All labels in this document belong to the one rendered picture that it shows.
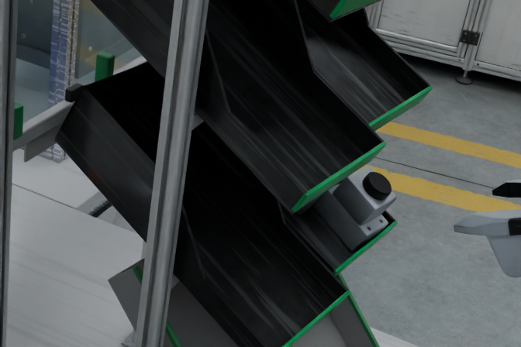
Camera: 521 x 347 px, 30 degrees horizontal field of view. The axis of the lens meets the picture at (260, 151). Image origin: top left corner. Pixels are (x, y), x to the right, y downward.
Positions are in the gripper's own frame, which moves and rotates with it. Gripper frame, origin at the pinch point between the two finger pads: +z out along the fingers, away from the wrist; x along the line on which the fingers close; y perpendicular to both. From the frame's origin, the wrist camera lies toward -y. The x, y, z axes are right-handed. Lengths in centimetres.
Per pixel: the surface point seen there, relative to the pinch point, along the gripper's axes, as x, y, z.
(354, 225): -0.2, 2.6, 14.2
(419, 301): 163, 96, 104
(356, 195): 0.0, -0.6, 13.5
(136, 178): -21.3, -10.0, 21.4
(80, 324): 3, 20, 64
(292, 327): -15.1, 6.5, 13.1
